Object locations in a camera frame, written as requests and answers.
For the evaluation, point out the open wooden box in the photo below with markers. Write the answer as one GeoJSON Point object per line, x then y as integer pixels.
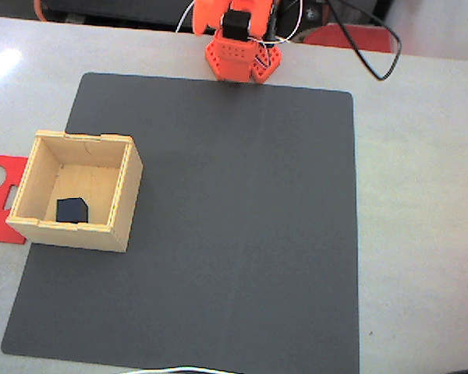
{"type": "Point", "coordinates": [35, 187]}

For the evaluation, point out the red flat cutout plate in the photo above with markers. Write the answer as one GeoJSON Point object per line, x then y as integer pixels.
{"type": "Point", "coordinates": [4, 230]}

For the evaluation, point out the red object behind table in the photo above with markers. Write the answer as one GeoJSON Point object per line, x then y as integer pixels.
{"type": "Point", "coordinates": [335, 37]}

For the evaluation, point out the dark blue cube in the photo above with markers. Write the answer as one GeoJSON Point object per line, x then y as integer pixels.
{"type": "Point", "coordinates": [70, 210]}

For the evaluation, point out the dark grey mat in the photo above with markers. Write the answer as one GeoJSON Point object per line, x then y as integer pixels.
{"type": "Point", "coordinates": [218, 233]}

